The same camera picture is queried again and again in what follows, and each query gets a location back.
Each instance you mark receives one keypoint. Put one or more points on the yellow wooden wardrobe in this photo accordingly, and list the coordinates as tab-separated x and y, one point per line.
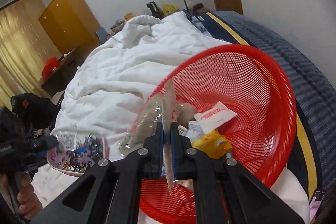
70	24

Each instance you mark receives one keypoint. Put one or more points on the black bag on chair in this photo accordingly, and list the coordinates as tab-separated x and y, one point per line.
35	111

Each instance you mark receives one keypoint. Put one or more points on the cartoon print zip pouch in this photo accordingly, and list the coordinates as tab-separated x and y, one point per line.
77	152

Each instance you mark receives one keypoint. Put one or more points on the red box on desk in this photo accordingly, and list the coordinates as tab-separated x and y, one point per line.
49	67

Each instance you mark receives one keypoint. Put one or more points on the yellow snack packet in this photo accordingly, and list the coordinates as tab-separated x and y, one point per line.
213	144

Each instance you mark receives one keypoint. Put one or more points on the bagged grey plush toy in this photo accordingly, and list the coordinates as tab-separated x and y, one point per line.
164	108

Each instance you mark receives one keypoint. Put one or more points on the beige curtain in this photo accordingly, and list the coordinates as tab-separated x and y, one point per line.
25	48

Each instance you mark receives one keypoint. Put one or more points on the floral hand cream tube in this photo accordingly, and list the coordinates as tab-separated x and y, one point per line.
193	131

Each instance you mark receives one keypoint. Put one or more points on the blue striped mattress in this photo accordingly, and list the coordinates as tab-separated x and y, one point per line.
312	159

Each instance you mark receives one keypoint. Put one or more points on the white duvet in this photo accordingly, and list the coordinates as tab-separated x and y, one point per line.
112	85

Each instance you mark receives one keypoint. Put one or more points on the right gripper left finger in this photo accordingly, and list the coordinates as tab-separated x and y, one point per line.
109	192

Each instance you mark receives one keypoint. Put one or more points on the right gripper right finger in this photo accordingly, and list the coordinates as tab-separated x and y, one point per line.
224	190

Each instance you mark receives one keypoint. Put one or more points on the person left hand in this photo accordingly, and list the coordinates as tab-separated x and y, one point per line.
25	205

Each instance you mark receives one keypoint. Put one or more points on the red mesh plastic basket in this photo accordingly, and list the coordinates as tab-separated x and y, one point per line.
252	84

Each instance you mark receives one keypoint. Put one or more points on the white red text sachet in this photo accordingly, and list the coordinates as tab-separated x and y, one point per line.
215	117

